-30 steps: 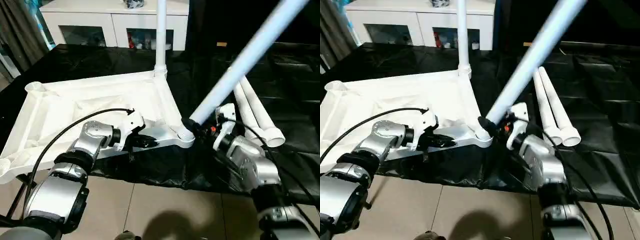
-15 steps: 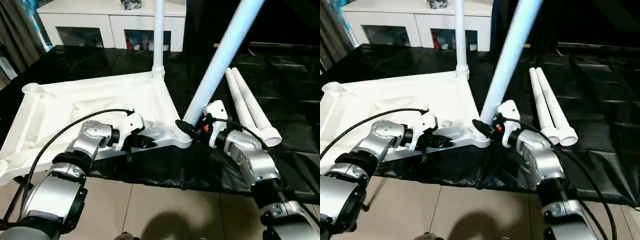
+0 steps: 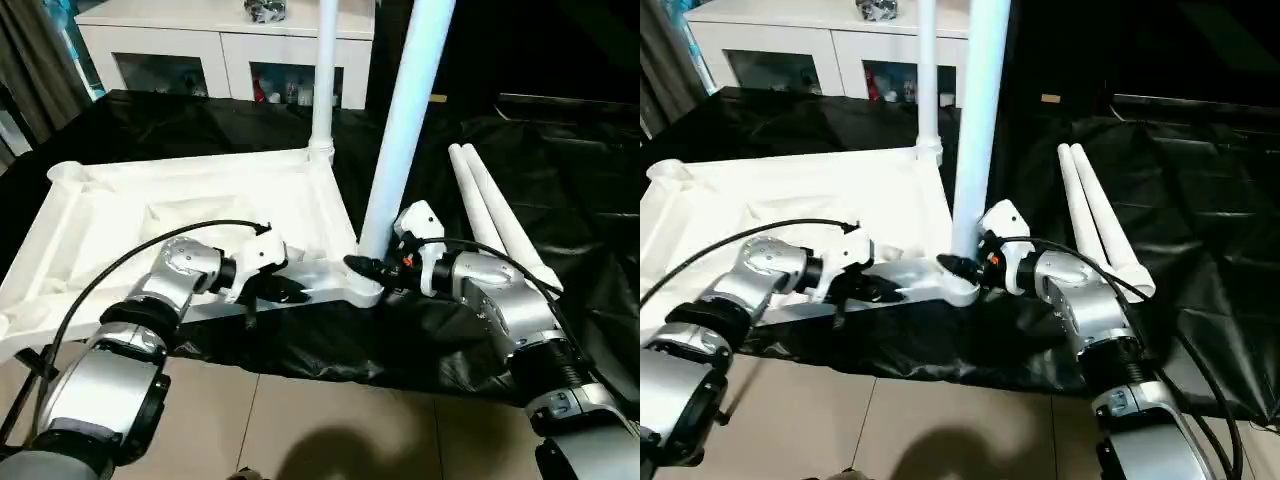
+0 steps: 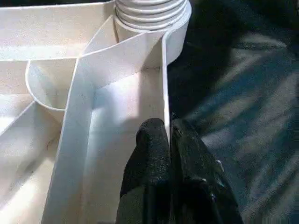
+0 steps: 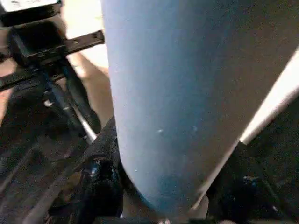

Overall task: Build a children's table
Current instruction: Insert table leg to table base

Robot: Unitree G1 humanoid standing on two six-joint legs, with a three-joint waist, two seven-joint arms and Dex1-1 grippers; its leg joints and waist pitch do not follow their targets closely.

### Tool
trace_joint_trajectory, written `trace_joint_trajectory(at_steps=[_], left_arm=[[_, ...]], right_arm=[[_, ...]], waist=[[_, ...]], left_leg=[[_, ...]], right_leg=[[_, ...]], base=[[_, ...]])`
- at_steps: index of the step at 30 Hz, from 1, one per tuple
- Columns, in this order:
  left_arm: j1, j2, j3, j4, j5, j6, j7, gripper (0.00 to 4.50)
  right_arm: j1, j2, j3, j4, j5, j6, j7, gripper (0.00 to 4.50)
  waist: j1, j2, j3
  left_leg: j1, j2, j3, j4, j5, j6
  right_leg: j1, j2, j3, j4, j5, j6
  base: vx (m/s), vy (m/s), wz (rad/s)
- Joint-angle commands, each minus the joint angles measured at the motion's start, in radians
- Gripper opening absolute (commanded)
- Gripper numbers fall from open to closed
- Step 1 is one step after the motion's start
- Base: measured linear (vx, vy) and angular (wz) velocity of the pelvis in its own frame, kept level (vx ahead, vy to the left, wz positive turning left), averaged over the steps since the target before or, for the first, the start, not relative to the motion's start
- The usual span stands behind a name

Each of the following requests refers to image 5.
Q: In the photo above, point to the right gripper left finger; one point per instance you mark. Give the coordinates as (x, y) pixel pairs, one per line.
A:
(98, 182)

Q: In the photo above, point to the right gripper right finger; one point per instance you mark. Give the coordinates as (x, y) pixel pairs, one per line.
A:
(245, 198)

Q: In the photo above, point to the white plastic table leg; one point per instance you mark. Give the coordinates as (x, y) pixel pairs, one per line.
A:
(175, 93)

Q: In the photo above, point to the black plastic mat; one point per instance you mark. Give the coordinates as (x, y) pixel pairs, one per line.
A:
(28, 163)

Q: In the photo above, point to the black metal floor stand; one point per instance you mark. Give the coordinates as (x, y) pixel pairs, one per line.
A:
(35, 44)

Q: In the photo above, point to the black power adapter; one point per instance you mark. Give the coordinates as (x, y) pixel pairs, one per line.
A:
(30, 14)

